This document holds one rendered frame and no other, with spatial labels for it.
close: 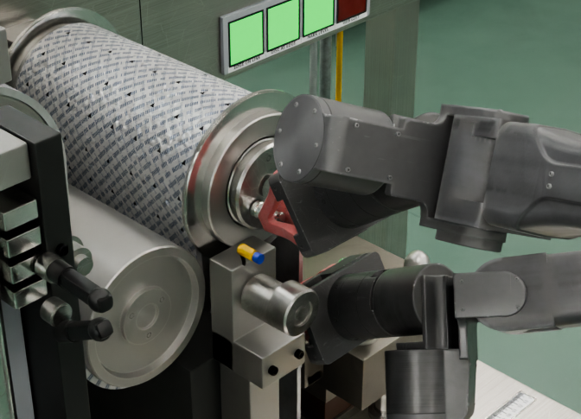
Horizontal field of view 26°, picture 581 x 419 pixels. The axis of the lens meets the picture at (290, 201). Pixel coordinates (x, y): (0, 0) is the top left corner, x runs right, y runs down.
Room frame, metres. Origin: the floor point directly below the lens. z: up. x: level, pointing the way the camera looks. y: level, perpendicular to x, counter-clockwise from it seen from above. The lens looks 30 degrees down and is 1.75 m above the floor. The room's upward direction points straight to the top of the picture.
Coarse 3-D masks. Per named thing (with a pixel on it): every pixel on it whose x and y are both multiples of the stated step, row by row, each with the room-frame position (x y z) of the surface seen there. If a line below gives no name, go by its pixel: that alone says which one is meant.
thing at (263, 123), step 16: (32, 48) 1.04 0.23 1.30; (16, 80) 1.02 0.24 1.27; (272, 112) 0.89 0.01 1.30; (240, 128) 0.87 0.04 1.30; (256, 128) 0.88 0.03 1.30; (272, 128) 0.89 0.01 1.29; (224, 144) 0.86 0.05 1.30; (240, 144) 0.86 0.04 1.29; (224, 160) 0.85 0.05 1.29; (208, 176) 0.84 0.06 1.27; (224, 176) 0.85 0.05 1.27; (208, 192) 0.84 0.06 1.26; (224, 192) 0.85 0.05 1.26; (208, 208) 0.84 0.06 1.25; (224, 208) 0.85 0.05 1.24; (208, 224) 0.84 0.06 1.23; (224, 224) 0.85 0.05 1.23; (240, 224) 0.87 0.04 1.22; (224, 240) 0.85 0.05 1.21; (240, 240) 0.86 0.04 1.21
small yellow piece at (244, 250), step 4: (240, 244) 0.81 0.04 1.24; (244, 244) 0.81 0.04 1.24; (240, 248) 0.80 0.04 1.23; (244, 248) 0.80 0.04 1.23; (248, 248) 0.80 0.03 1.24; (240, 252) 0.80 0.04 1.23; (244, 252) 0.80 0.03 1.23; (248, 252) 0.80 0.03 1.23; (252, 252) 0.80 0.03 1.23; (256, 252) 0.80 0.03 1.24; (240, 256) 0.82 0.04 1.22; (244, 256) 0.80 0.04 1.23; (248, 256) 0.80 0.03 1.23; (252, 256) 0.80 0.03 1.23; (256, 256) 0.79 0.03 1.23; (260, 256) 0.79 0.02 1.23; (264, 256) 0.80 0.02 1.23; (244, 260) 0.82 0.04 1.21; (252, 260) 0.79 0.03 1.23; (256, 260) 0.79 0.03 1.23; (260, 260) 0.79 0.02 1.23; (244, 264) 0.83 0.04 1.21
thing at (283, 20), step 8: (296, 0) 1.38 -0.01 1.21; (272, 8) 1.35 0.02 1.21; (280, 8) 1.36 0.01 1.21; (288, 8) 1.37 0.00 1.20; (296, 8) 1.38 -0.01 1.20; (272, 16) 1.35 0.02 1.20; (280, 16) 1.36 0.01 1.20; (288, 16) 1.37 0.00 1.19; (296, 16) 1.38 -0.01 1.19; (272, 24) 1.35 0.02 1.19; (280, 24) 1.36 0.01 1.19; (288, 24) 1.37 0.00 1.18; (296, 24) 1.38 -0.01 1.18; (272, 32) 1.35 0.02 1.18; (280, 32) 1.36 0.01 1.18; (288, 32) 1.37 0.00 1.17; (296, 32) 1.38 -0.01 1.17; (272, 40) 1.35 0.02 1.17; (280, 40) 1.36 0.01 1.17; (288, 40) 1.37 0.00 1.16
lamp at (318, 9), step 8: (304, 0) 1.39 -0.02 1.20; (312, 0) 1.40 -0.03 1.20; (320, 0) 1.41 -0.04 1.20; (328, 0) 1.42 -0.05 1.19; (304, 8) 1.39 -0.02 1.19; (312, 8) 1.40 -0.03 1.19; (320, 8) 1.41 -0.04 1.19; (328, 8) 1.42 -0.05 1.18; (304, 16) 1.39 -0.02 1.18; (312, 16) 1.40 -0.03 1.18; (320, 16) 1.41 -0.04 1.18; (328, 16) 1.42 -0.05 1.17; (304, 24) 1.39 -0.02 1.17; (312, 24) 1.40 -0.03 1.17; (320, 24) 1.41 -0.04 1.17; (328, 24) 1.42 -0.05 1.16; (304, 32) 1.39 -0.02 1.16
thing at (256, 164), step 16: (256, 144) 0.87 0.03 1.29; (272, 144) 0.87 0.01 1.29; (240, 160) 0.86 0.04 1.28; (256, 160) 0.86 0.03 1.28; (272, 160) 0.87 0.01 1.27; (240, 176) 0.85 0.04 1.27; (256, 176) 0.86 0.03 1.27; (240, 192) 0.85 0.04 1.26; (256, 192) 0.86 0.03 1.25; (240, 208) 0.85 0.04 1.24; (256, 224) 0.86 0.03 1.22
